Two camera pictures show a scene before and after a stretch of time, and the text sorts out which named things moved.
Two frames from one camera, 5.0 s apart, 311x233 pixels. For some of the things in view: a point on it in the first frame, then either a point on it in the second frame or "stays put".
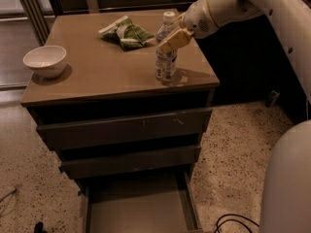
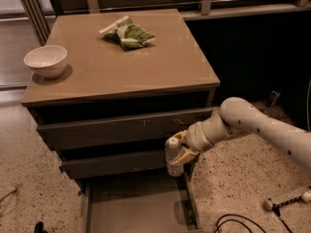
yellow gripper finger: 179,39 to 184,155
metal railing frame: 39,1 stays put
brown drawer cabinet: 126,140 stays put
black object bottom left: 39,227 stays put
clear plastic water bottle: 166,61 to 172,147
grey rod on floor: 8,194 stays put
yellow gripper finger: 181,16 to 182,134
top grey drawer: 123,128 stays put
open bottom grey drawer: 155,202 stays put
